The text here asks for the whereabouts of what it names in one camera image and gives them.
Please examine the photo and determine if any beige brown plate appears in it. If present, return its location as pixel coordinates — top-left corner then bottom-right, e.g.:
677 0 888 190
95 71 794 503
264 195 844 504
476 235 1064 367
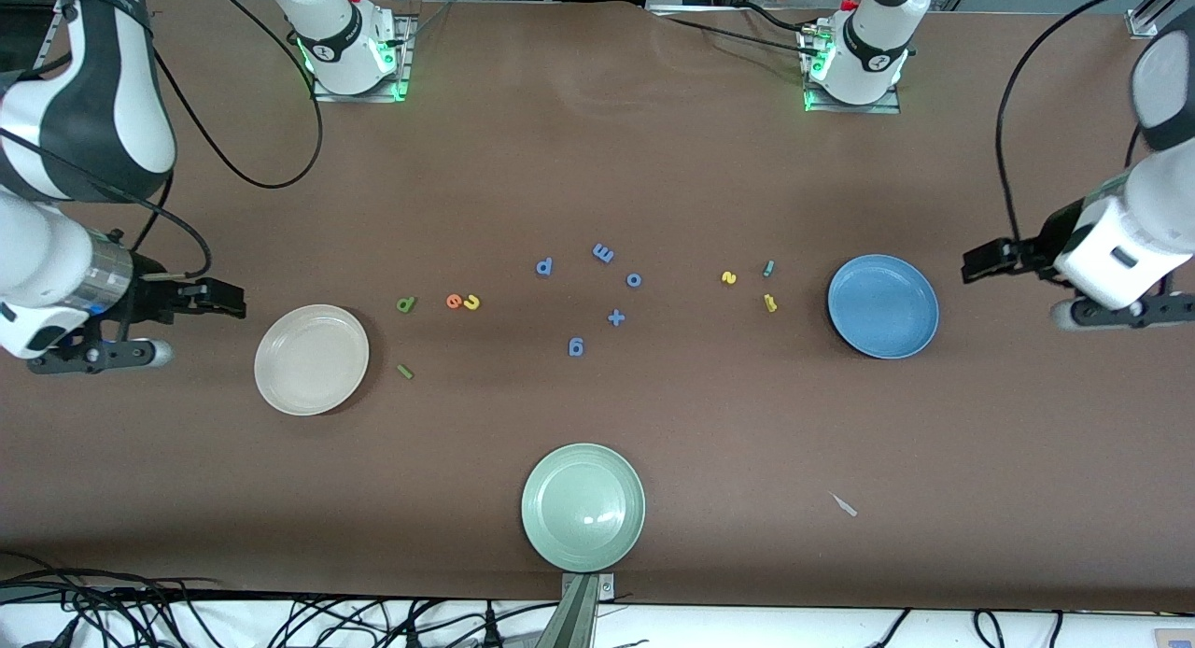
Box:
254 303 371 416

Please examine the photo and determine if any blue plate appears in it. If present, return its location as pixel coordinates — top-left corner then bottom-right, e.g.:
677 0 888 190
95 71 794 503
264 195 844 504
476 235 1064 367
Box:
827 254 940 360

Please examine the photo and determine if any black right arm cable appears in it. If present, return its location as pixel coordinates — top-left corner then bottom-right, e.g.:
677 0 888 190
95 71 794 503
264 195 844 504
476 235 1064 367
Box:
0 0 325 280

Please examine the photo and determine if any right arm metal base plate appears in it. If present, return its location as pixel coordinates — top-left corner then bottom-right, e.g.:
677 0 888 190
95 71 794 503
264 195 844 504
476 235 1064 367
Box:
311 15 415 103

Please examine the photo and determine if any pale green plate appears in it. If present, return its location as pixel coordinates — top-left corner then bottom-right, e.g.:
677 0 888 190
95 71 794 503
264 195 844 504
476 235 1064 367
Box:
521 443 647 572

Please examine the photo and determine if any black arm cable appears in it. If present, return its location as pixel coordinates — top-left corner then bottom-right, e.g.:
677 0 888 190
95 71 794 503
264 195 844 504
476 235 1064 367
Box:
0 0 325 280
995 0 1195 303

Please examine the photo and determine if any black base supply cable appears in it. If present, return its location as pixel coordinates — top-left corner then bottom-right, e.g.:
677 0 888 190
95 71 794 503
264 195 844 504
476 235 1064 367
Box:
654 11 813 47

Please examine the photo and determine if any brown table cover sheet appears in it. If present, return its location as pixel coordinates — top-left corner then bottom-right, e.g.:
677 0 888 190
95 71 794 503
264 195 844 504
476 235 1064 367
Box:
0 0 1195 613

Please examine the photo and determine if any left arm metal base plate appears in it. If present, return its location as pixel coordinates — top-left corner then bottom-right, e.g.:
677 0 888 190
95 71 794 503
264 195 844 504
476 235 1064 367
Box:
805 88 903 115

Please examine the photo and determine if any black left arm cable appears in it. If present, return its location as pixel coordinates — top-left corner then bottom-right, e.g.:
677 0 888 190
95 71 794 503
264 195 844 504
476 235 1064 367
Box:
995 0 1195 303

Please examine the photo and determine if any grey metal camera post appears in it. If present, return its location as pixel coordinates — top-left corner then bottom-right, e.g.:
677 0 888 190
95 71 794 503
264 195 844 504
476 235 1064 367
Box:
537 573 601 648

